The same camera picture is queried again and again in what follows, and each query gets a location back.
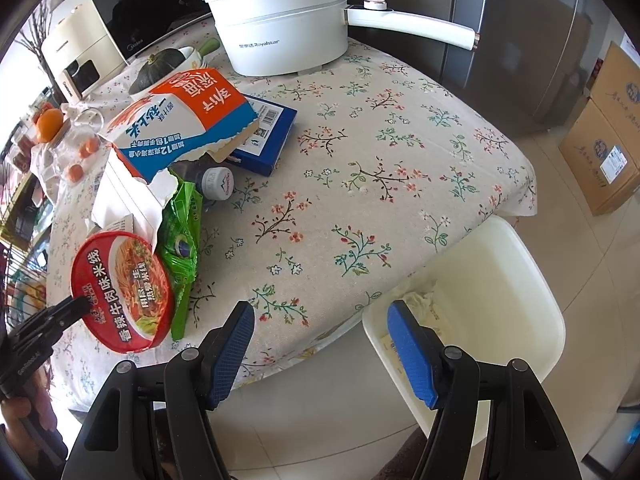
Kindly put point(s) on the green pumpkin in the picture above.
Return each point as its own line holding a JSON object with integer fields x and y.
{"x": 156, "y": 68}

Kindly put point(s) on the torn white orange milk carton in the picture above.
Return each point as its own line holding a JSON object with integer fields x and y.
{"x": 188, "y": 115}

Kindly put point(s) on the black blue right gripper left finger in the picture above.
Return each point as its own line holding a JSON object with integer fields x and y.
{"x": 118, "y": 440}

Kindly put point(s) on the upper cardboard box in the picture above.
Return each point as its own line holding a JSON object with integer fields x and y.
{"x": 616, "y": 94}

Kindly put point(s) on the cream air fryer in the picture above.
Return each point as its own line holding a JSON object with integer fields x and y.
{"x": 80, "y": 53}

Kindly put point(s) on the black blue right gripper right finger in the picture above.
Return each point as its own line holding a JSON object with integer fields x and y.
{"x": 525, "y": 438}

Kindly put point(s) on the cardboard box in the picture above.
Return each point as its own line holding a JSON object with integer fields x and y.
{"x": 616, "y": 94}
{"x": 600, "y": 162}

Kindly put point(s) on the white ceramic bowl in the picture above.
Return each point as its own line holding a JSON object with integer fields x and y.
{"x": 195, "y": 57}

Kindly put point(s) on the lower cardboard box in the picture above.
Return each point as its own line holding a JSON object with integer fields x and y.
{"x": 600, "y": 162}

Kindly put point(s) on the red instant noodle bowl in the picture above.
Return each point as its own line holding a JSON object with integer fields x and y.
{"x": 130, "y": 297}

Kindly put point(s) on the plastic bottle white cap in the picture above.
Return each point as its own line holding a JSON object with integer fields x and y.
{"x": 215, "y": 183}

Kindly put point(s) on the blue white box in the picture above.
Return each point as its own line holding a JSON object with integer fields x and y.
{"x": 261, "y": 151}

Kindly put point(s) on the dried twig bundle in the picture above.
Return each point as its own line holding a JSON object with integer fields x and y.
{"x": 31, "y": 36}

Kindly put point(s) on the floral tablecloth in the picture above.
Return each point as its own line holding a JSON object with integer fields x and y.
{"x": 383, "y": 169}

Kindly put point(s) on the green snack bag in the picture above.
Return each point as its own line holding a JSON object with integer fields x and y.
{"x": 178, "y": 246}

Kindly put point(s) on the large orange fruit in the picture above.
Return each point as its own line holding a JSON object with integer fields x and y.
{"x": 48, "y": 125}

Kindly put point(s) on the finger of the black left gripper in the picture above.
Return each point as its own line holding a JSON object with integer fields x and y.
{"x": 70, "y": 309}

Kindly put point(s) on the grey refrigerator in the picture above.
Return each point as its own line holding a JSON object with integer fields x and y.
{"x": 530, "y": 67}

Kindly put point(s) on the white plastic trash bin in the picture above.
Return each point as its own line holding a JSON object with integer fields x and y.
{"x": 485, "y": 295}

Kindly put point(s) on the white electric cooking pot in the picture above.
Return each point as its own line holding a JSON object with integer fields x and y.
{"x": 265, "y": 38}

